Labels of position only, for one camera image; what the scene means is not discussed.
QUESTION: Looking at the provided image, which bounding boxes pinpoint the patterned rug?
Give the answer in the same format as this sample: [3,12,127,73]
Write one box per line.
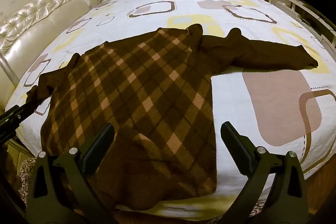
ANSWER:
[16,156,38,205]

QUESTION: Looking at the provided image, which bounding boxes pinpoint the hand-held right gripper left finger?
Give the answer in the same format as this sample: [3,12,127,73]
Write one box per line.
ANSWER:
[26,122,116,224]

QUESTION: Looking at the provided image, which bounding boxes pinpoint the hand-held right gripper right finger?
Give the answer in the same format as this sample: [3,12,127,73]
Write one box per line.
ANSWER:
[220,121,309,224]

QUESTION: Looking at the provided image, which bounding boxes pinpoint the brown plaid sweater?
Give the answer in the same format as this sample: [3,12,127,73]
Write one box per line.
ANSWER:
[26,23,319,210]

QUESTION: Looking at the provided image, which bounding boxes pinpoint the cream tufted headboard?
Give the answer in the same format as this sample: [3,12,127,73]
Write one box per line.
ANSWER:
[0,0,101,109]

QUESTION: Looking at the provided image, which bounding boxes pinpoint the bed with patterned sheet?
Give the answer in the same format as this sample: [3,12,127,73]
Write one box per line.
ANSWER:
[12,0,336,214]

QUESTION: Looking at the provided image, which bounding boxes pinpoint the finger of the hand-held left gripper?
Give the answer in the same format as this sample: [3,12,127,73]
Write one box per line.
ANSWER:
[6,100,36,122]

